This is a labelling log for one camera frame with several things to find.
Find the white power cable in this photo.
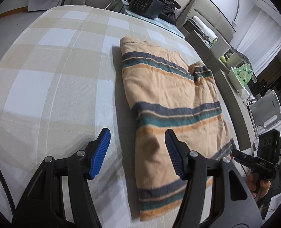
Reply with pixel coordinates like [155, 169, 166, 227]
[105, 0, 122, 10]

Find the person's right hand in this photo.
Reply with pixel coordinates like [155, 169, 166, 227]
[246, 172, 271, 201]

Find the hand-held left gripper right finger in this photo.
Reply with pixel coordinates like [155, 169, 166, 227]
[164, 128, 263, 228]

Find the white curtain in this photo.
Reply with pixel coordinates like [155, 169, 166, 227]
[235, 12, 281, 69]

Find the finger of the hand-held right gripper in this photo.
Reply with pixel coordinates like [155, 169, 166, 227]
[231, 148, 250, 166]

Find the green plastic bag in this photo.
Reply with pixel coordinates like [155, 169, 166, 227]
[228, 64, 253, 88]

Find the teal checked tablecloth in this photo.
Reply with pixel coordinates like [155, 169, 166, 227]
[125, 7, 186, 40]

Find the white storage shelf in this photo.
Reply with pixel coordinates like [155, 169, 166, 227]
[187, 19, 246, 72]

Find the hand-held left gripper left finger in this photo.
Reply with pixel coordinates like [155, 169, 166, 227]
[11, 127, 111, 228]

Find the white plastic stool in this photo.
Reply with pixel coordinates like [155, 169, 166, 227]
[248, 89, 281, 130]

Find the beige chair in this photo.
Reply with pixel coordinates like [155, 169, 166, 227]
[176, 0, 200, 28]

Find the black cable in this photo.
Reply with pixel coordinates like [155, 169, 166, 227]
[0, 147, 16, 216]

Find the beige striped t-shirt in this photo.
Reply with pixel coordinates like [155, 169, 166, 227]
[119, 36, 237, 221]

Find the black appliance with red display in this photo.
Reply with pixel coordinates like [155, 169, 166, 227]
[129, 0, 166, 19]

